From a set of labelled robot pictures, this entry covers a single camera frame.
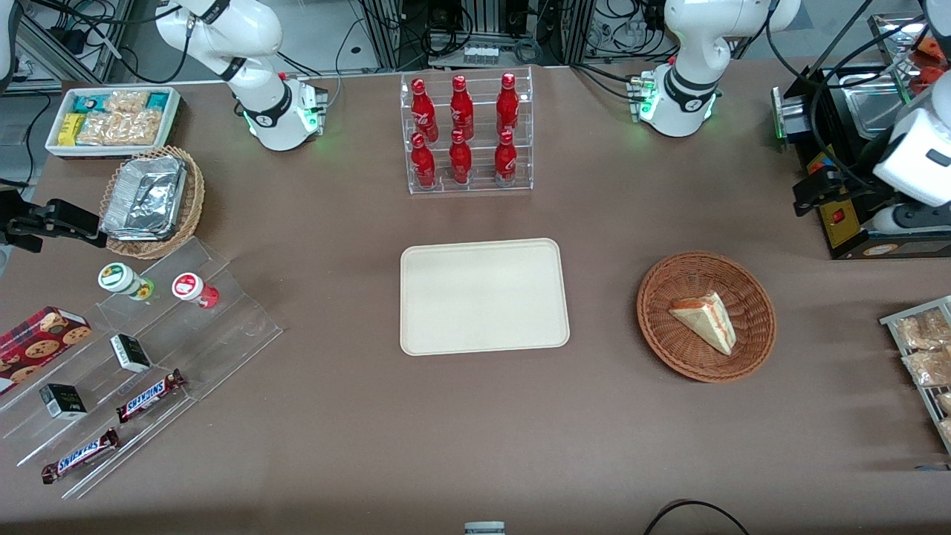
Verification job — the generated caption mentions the triangular sandwich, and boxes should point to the triangular sandwich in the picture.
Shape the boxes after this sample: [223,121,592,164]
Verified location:
[669,291,738,356]

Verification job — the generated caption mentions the light wicker basket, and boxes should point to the light wicker basket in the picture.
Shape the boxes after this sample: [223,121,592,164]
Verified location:
[99,145,206,261]

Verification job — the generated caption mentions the round brown wicker basket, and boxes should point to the round brown wicker basket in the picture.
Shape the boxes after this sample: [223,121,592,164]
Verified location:
[637,251,777,383]

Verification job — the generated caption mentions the beige plastic tray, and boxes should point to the beige plastic tray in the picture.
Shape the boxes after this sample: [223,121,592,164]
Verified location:
[400,238,571,357]

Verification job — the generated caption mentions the black food warmer appliance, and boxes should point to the black food warmer appliance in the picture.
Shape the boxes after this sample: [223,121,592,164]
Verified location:
[788,11,951,261]

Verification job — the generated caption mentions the green label cup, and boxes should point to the green label cup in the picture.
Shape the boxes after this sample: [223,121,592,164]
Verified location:
[98,262,155,302]

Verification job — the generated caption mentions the stack of foil trays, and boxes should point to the stack of foil trays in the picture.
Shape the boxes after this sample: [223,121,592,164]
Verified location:
[100,155,188,242]

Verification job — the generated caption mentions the white plastic snack bin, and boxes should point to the white plastic snack bin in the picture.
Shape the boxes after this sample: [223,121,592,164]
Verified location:
[45,85,183,161]

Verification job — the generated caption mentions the grey box with green light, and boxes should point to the grey box with green light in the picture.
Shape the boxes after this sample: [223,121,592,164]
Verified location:
[770,84,814,146]

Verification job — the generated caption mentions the large clear cracker bag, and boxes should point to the large clear cracker bag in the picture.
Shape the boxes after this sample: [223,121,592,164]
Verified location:
[77,110,164,146]

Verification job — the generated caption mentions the red cookie box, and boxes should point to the red cookie box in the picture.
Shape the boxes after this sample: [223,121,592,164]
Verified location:
[0,306,94,395]

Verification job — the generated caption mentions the small clear cracker bag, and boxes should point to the small clear cracker bag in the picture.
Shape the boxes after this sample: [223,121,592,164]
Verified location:
[104,90,151,114]

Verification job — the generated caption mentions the red label cup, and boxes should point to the red label cup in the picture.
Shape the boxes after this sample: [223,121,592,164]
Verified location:
[172,272,221,310]

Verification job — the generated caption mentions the small dark green box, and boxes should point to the small dark green box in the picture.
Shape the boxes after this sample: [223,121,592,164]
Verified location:
[39,383,88,421]
[110,334,153,374]

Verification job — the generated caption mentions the clear acrylic tiered stand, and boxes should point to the clear acrylic tiered stand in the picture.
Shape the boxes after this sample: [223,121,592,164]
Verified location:
[0,236,285,500]

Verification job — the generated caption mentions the snickers chocolate bar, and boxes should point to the snickers chocolate bar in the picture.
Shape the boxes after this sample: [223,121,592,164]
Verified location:
[41,427,121,485]
[115,369,186,424]

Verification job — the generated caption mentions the red cola bottle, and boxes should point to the red cola bottle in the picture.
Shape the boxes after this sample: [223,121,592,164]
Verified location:
[449,129,473,185]
[410,77,440,143]
[449,74,475,140]
[494,131,519,187]
[410,132,438,189]
[496,72,520,137]

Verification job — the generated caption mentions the clear acrylic bottle rack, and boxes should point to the clear acrylic bottle rack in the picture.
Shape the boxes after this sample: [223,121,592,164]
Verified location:
[400,65,534,195]

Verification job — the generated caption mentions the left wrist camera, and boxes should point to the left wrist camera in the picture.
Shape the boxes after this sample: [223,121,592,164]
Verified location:
[871,202,951,233]

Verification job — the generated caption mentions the grey wire rack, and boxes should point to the grey wire rack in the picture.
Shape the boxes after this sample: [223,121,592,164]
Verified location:
[879,295,951,455]

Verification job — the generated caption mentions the black floor cable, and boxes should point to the black floor cable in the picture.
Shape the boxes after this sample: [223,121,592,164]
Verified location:
[643,499,751,535]

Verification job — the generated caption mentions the aluminium frame rack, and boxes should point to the aluminium frame rack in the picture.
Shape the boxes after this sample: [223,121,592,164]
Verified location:
[360,0,599,69]

